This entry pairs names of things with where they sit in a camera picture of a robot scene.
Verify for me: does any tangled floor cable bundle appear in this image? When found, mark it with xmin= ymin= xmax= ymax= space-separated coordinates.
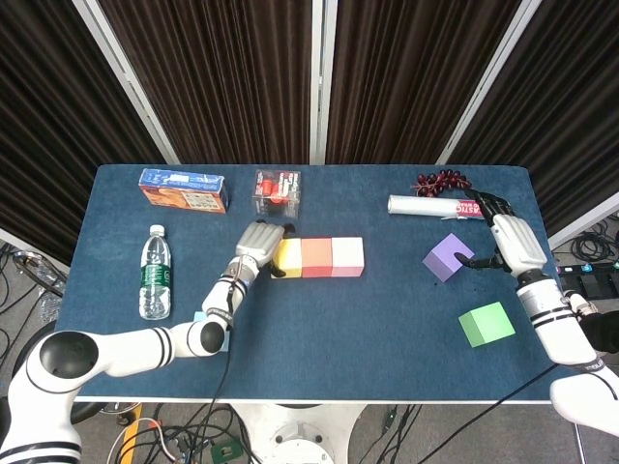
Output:
xmin=105 ymin=403 xmax=252 ymax=464

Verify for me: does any black curved hose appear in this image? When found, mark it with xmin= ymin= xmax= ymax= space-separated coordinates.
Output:
xmin=71 ymin=400 xmax=102 ymax=427

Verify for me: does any orange cube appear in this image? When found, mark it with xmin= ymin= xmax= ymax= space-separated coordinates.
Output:
xmin=300 ymin=237 xmax=335 ymax=279

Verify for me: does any plastic food wrap roll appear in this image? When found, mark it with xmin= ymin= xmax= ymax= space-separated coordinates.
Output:
xmin=386 ymin=193 xmax=512 ymax=223

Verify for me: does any dark red grape bunch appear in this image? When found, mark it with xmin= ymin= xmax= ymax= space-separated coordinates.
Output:
xmin=410 ymin=168 xmax=473 ymax=198

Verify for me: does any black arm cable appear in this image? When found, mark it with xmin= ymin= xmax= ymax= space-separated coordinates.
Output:
xmin=205 ymin=277 xmax=243 ymax=420
xmin=454 ymin=362 xmax=560 ymax=441

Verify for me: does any light blue cube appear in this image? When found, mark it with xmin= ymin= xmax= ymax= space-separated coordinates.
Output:
xmin=192 ymin=311 xmax=232 ymax=353

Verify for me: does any white table pedestal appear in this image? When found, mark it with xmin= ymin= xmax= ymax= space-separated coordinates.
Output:
xmin=231 ymin=403 xmax=368 ymax=464

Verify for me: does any blue orange snack box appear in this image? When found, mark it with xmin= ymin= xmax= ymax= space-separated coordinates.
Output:
xmin=137 ymin=167 xmax=230 ymax=215

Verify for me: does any clear water bottle green label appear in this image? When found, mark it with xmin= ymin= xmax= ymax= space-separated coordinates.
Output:
xmin=138 ymin=224 xmax=174 ymax=321

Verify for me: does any black power strip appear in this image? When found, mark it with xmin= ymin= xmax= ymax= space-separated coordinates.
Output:
xmin=555 ymin=262 xmax=619 ymax=277

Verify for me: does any pink cube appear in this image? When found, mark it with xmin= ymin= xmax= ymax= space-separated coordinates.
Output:
xmin=331 ymin=237 xmax=365 ymax=278

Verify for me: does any yellow cube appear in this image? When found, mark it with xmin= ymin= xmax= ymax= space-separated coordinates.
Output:
xmin=270 ymin=238 xmax=304 ymax=279

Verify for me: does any green electronic device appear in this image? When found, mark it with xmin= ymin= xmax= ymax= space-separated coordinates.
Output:
xmin=211 ymin=440 xmax=241 ymax=463

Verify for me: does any brown pleated partition panel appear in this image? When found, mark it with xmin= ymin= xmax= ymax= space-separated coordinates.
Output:
xmin=447 ymin=0 xmax=619 ymax=233
xmin=0 ymin=0 xmax=168 ymax=265
xmin=99 ymin=0 xmax=313 ymax=165
xmin=326 ymin=0 xmax=523 ymax=165

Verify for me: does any black coiled cable pile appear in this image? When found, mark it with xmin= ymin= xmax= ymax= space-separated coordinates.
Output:
xmin=570 ymin=217 xmax=619 ymax=265

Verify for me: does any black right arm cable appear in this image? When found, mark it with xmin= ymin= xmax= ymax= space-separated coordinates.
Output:
xmin=454 ymin=362 xmax=560 ymax=441

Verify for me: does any clear box with red item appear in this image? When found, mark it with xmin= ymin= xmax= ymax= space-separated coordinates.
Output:
xmin=251 ymin=168 xmax=303 ymax=219

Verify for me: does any black trouser leg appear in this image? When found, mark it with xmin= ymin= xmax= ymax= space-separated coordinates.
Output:
xmin=578 ymin=311 xmax=619 ymax=355

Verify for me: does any blue table cloth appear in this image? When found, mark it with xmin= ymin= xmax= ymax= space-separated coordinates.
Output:
xmin=36 ymin=163 xmax=584 ymax=401

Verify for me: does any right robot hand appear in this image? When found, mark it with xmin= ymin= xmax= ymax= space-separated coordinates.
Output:
xmin=457 ymin=188 xmax=550 ymax=280

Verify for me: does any white sneaker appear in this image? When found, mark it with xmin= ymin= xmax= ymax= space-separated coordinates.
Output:
xmin=563 ymin=289 xmax=595 ymax=316

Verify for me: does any chrome metal stand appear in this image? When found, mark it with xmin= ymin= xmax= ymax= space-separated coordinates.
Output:
xmin=13 ymin=249 xmax=67 ymax=299

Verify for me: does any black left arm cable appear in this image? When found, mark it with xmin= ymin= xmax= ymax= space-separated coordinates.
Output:
xmin=205 ymin=277 xmax=243 ymax=420

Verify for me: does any purple cube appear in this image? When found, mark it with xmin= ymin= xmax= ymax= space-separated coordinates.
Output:
xmin=422 ymin=232 xmax=476 ymax=283

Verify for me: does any green cube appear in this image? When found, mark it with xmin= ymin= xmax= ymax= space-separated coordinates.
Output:
xmin=457 ymin=301 xmax=516 ymax=348

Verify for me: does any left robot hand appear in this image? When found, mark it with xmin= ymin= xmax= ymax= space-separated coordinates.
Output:
xmin=235 ymin=219 xmax=298 ymax=279

